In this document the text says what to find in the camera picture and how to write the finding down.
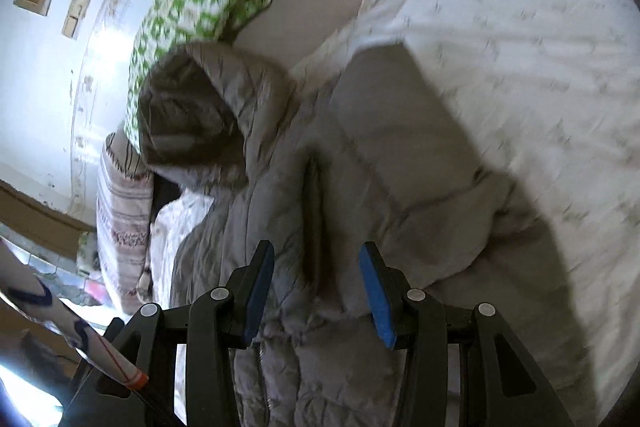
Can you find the grey quilted blanket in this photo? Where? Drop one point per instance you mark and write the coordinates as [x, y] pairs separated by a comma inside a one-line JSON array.
[[280, 157]]

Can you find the white floral bedsheet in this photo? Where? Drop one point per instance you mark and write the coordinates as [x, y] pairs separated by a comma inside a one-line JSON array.
[[525, 57]]

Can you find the beige wall switch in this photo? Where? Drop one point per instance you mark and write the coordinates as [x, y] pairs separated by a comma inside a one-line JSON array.
[[76, 13]]

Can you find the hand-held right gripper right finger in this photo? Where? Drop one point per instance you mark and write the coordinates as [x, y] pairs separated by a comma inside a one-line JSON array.
[[378, 294]]

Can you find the striped floral pillow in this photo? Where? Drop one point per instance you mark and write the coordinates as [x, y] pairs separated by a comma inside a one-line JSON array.
[[122, 227]]

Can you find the white rod with orange band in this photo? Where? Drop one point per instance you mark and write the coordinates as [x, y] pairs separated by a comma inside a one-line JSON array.
[[35, 289]]

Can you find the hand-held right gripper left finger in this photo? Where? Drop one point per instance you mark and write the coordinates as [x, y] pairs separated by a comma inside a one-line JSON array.
[[257, 294]]

